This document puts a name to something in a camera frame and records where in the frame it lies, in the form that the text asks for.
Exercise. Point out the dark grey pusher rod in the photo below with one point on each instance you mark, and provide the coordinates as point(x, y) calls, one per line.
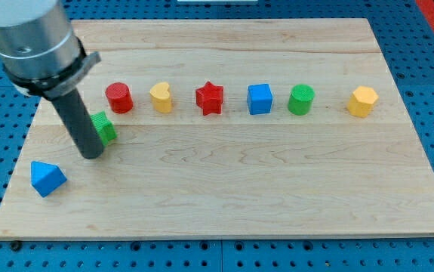
point(74, 115)

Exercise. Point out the green star block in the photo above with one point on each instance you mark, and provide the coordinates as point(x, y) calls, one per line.
point(104, 127)

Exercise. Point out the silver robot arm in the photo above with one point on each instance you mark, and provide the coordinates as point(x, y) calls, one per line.
point(42, 56)

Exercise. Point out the red star block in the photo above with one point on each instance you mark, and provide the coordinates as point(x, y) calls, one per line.
point(210, 98)

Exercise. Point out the red cylinder block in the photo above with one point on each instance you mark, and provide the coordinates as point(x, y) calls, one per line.
point(119, 97)

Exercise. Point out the blue triangle block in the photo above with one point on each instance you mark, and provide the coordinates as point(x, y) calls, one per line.
point(45, 177)

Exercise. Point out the yellow heart block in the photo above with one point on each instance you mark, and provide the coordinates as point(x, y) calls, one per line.
point(161, 97)

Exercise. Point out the wooden board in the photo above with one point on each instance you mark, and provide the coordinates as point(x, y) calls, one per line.
point(230, 176)

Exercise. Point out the blue cube block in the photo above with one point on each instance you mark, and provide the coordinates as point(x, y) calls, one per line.
point(259, 99)

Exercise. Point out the green cylinder block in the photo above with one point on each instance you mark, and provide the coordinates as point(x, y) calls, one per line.
point(300, 99)

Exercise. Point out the yellow hexagon block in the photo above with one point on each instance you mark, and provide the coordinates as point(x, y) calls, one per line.
point(362, 101)

